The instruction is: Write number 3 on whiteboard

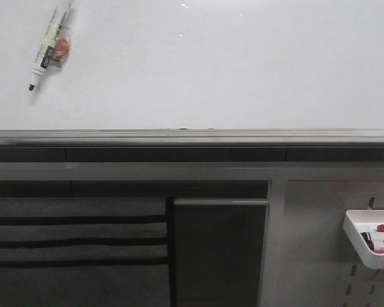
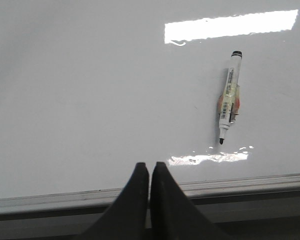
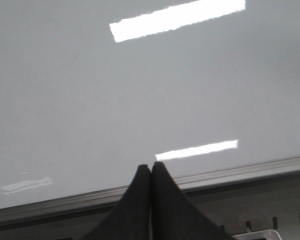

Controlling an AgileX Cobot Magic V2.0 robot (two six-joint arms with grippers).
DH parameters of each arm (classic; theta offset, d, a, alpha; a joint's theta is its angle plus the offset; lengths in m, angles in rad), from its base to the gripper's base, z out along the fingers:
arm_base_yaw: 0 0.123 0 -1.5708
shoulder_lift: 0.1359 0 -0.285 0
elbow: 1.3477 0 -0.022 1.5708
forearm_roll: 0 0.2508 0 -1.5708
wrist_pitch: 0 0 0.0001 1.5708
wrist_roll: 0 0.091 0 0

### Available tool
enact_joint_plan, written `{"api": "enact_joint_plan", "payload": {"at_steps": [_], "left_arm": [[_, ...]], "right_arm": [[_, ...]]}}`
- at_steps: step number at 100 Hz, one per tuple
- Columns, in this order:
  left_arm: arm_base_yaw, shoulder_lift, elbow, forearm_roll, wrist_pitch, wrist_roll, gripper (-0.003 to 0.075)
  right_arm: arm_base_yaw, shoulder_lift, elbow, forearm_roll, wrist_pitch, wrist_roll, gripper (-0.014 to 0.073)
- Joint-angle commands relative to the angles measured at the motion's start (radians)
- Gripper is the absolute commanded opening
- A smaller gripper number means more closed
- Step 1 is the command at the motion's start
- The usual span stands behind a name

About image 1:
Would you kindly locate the dark grey panel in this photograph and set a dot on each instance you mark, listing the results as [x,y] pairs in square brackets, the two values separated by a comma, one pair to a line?
[218,251]

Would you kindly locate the white plastic tray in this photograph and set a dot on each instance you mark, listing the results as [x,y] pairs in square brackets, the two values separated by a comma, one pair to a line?
[358,221]

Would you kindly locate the black capped marker in tray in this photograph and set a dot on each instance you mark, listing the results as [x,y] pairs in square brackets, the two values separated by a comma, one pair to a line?
[375,241]

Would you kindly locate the white black-tipped whiteboard marker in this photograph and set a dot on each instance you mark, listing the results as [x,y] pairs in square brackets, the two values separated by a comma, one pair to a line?
[47,48]

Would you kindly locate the grey fabric pocket organizer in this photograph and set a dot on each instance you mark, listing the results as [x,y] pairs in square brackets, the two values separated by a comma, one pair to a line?
[85,252]

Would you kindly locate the white slotted pegboard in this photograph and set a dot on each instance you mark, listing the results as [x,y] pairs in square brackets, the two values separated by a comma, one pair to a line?
[308,259]

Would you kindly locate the grey whiteboard frame rail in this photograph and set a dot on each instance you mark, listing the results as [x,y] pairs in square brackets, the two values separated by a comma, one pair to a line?
[192,138]

